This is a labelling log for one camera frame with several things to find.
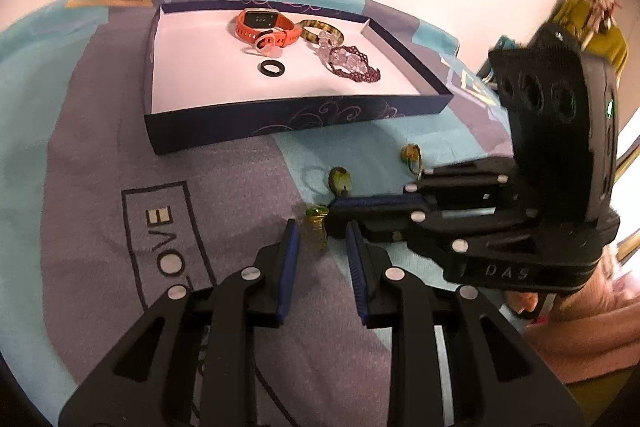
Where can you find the navy white shallow box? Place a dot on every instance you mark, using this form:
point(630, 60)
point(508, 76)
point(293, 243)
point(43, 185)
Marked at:
point(203, 85)

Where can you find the teal grey bedsheet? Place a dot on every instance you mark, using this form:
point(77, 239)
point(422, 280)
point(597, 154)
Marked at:
point(95, 225)

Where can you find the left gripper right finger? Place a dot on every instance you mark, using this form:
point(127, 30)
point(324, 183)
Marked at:
point(385, 294)

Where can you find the black right camera box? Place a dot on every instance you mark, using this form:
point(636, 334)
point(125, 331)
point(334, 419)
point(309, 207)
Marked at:
point(561, 102)

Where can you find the pink sweater right forearm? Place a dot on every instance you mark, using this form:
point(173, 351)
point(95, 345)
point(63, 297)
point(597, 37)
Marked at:
point(590, 333)

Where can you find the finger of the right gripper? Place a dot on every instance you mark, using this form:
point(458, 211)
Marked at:
point(375, 229)
point(378, 205)

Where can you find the tortoiseshell bangle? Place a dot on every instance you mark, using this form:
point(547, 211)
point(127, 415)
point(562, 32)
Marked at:
point(313, 31)

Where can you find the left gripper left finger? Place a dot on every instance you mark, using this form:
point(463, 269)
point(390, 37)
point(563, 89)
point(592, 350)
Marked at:
point(261, 293)

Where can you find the right hand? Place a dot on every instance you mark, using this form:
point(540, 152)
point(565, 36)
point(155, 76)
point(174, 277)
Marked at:
point(529, 306)

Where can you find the orange smart watch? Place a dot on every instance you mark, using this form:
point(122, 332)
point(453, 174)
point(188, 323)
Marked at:
point(266, 27)

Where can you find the yellow hanging garment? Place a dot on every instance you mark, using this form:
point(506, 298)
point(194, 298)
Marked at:
point(592, 24)

